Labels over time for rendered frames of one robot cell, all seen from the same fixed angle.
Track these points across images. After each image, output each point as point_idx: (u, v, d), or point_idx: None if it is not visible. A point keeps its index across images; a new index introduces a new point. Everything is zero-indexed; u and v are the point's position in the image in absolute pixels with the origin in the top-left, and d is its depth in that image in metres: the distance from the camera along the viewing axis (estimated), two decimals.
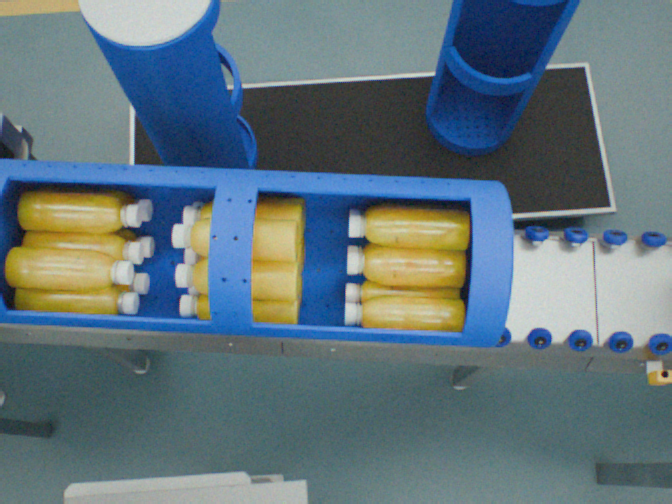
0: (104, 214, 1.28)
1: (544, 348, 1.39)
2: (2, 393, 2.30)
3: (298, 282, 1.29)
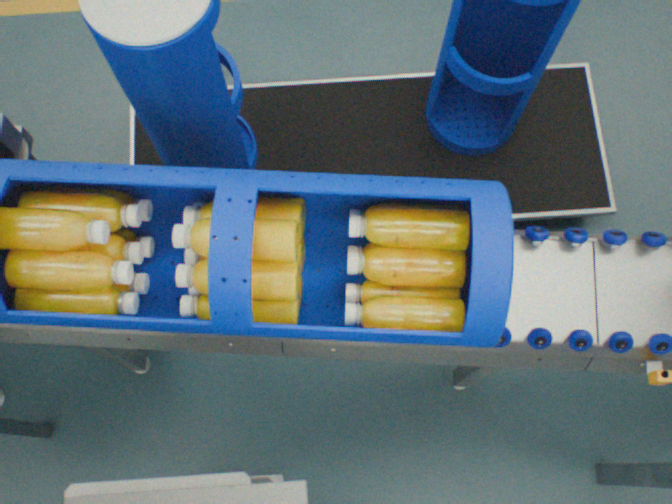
0: (104, 214, 1.28)
1: (544, 348, 1.39)
2: (2, 393, 2.30)
3: (298, 282, 1.29)
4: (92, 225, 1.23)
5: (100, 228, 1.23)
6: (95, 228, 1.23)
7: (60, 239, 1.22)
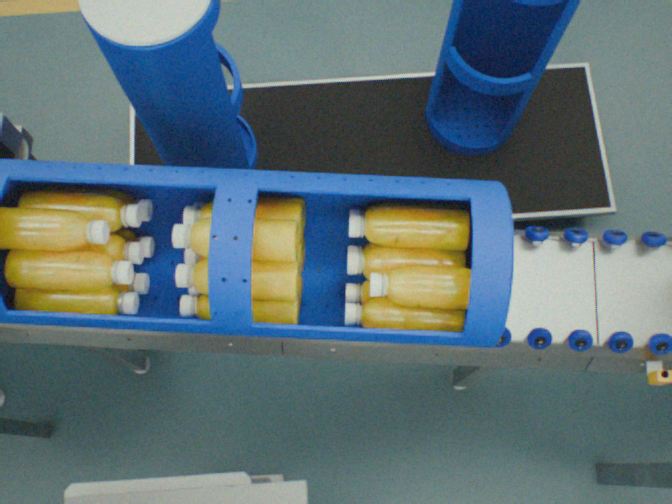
0: (104, 214, 1.28)
1: (544, 348, 1.39)
2: (2, 393, 2.30)
3: (298, 282, 1.29)
4: (92, 225, 1.23)
5: (100, 228, 1.23)
6: (95, 228, 1.23)
7: (60, 239, 1.22)
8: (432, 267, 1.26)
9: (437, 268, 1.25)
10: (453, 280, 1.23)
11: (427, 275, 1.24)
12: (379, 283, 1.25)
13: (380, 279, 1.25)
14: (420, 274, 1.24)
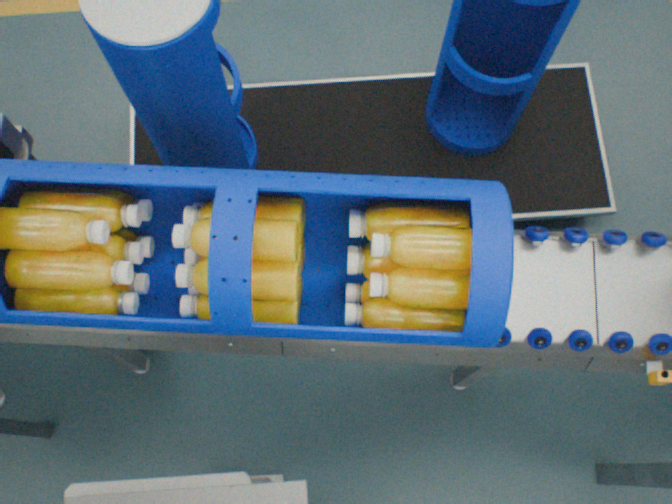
0: (104, 214, 1.28)
1: (544, 348, 1.39)
2: (2, 393, 2.30)
3: (298, 282, 1.29)
4: (92, 225, 1.23)
5: (100, 228, 1.23)
6: (95, 228, 1.23)
7: (60, 239, 1.22)
8: (432, 267, 1.26)
9: (437, 268, 1.25)
10: (453, 280, 1.23)
11: (427, 275, 1.24)
12: (379, 283, 1.25)
13: (380, 279, 1.25)
14: (420, 274, 1.24)
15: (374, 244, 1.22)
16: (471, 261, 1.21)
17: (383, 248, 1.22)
